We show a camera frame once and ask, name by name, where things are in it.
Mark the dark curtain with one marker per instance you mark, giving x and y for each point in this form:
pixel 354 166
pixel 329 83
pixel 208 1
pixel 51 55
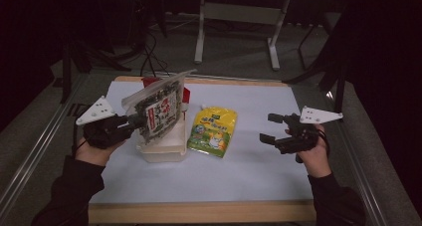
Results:
pixel 26 53
pixel 388 86

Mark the red sauce packet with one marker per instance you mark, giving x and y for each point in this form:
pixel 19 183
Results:
pixel 149 82

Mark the yellow sauce packet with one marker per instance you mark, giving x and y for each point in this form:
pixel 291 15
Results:
pixel 214 129

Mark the white metal desk frame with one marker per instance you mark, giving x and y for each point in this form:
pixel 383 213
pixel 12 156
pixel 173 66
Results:
pixel 239 13

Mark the clear seaweed packet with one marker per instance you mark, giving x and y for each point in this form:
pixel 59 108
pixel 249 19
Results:
pixel 161 114

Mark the person's right hand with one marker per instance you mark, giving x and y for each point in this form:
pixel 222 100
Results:
pixel 315 159

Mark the person's left hand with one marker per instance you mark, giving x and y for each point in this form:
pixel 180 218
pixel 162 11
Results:
pixel 94 156

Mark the black metal stand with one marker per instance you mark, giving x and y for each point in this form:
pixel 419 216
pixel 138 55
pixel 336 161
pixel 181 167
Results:
pixel 340 93
pixel 66 73

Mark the white table sheet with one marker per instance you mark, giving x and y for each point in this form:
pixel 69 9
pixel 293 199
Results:
pixel 232 176

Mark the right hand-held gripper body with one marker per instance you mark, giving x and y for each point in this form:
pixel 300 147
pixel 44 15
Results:
pixel 300 136

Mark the white lunch box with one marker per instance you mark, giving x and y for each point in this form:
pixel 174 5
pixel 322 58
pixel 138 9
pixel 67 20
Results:
pixel 166 149

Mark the aluminium floor rail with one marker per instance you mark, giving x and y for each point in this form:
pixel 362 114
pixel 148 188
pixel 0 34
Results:
pixel 33 156
pixel 361 182

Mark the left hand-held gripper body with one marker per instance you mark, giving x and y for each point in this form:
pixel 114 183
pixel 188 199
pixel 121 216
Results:
pixel 106 129

